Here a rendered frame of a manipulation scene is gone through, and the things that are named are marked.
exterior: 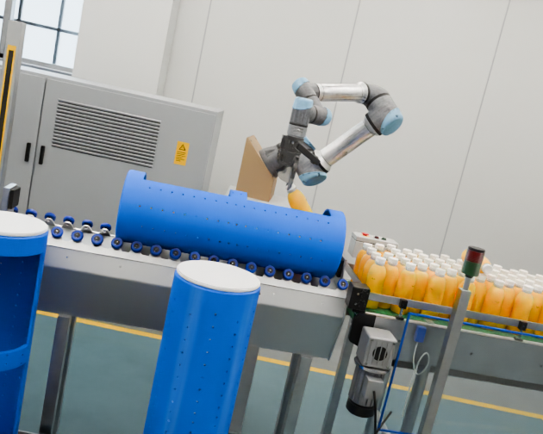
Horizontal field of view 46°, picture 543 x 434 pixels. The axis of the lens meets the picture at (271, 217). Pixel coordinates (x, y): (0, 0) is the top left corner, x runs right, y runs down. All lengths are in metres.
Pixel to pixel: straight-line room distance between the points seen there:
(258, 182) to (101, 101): 1.55
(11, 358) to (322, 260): 1.17
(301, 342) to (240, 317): 0.68
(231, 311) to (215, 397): 0.30
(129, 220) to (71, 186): 1.88
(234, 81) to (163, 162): 1.42
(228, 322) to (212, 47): 3.61
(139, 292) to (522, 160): 3.90
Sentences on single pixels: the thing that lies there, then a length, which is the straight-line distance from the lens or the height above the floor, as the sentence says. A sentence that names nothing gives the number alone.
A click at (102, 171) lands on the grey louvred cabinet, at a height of 0.93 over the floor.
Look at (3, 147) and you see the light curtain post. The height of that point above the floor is 1.17.
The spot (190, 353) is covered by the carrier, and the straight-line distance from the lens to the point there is 2.08.
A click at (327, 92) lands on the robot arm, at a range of 2.74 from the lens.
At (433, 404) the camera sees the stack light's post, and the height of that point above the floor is 0.65.
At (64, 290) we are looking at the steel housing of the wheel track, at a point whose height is 0.74.
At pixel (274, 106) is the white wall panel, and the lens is 5.35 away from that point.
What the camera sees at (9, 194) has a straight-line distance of 2.65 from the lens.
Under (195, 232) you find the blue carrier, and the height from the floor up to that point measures 1.07.
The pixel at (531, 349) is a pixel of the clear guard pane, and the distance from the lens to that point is 2.78.
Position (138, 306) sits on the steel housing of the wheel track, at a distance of 2.61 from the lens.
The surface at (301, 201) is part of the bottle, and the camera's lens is 2.58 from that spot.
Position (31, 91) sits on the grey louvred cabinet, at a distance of 4.36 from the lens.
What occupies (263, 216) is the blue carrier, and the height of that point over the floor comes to 1.18.
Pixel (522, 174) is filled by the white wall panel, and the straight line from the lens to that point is 5.75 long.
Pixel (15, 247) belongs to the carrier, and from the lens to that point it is 2.23.
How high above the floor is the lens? 1.65
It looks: 11 degrees down
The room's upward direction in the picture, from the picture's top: 12 degrees clockwise
